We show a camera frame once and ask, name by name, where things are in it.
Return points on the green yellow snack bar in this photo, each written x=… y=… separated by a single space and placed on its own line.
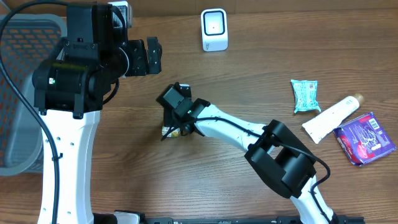
x=170 y=132

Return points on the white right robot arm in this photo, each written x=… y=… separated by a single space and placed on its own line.
x=275 y=153

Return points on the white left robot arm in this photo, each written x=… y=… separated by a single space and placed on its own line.
x=70 y=91

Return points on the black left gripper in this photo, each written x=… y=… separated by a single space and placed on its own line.
x=142 y=65

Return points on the white tube gold cap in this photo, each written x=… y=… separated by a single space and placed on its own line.
x=324 y=123

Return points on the white barcode scanner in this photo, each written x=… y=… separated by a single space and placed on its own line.
x=214 y=30

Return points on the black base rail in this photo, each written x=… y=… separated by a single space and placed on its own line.
x=277 y=220

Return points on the teal snack wrapper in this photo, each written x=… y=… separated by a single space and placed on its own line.
x=305 y=93

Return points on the brown cardboard backboard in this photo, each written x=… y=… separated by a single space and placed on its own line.
x=154 y=8

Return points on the purple pad package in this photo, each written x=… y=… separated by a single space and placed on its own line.
x=364 y=140

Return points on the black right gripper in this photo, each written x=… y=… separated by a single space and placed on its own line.
x=173 y=119

